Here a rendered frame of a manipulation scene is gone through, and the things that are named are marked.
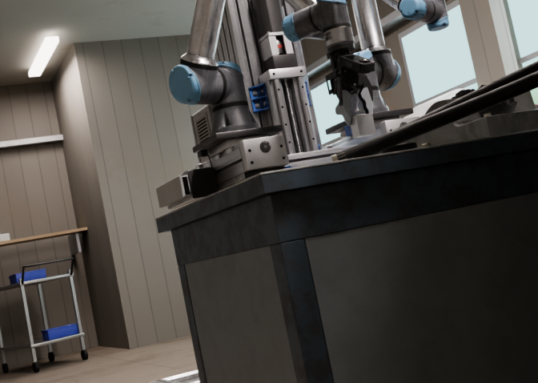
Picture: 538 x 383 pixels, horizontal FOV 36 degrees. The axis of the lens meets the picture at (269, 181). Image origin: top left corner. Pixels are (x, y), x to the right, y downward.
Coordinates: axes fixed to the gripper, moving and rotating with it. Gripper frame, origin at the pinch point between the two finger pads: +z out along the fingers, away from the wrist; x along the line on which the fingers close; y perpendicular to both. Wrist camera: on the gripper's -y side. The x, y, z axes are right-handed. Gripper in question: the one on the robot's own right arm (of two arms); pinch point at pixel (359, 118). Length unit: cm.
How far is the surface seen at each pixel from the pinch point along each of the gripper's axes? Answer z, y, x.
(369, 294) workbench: 40, -47, 35
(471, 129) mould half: 10.4, -29.9, -10.1
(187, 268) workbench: 29, 9, 50
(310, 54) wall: -157, 542, -291
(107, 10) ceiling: -213, 531, -87
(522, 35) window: -81, 246, -292
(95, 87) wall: -164, 624, -86
